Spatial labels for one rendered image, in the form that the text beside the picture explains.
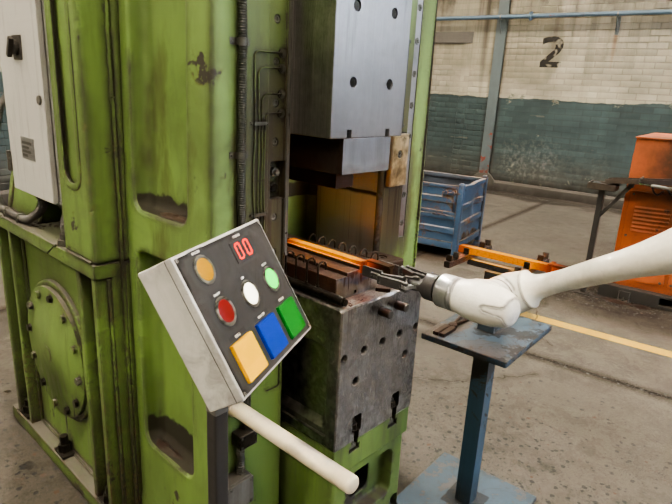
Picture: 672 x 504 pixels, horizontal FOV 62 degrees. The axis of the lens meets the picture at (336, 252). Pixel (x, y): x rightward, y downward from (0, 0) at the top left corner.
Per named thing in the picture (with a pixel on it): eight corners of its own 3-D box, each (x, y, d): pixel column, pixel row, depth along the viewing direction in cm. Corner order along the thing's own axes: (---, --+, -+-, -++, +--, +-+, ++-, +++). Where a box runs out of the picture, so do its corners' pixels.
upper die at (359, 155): (388, 170, 161) (391, 136, 158) (341, 175, 146) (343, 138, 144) (289, 153, 188) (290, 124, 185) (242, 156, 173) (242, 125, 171)
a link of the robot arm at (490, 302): (444, 318, 140) (470, 310, 150) (501, 338, 130) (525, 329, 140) (451, 276, 138) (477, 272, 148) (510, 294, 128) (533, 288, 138)
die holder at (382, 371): (410, 405, 190) (423, 281, 177) (334, 453, 163) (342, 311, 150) (297, 349, 226) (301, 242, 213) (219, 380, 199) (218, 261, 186)
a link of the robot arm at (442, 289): (465, 307, 147) (446, 300, 151) (469, 274, 145) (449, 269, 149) (447, 316, 141) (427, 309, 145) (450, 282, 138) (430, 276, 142)
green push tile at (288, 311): (306, 325, 125) (292, 295, 124) (294, 338, 118) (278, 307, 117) (300, 327, 126) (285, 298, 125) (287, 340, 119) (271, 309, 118)
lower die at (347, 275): (379, 286, 171) (381, 259, 168) (335, 301, 156) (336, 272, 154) (287, 254, 198) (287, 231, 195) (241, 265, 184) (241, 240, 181)
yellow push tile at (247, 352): (269, 364, 107) (252, 329, 106) (252, 383, 100) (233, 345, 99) (261, 367, 108) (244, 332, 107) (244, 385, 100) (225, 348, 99)
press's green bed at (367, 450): (398, 518, 203) (409, 405, 190) (327, 579, 176) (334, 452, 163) (294, 449, 239) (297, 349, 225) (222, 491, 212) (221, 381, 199)
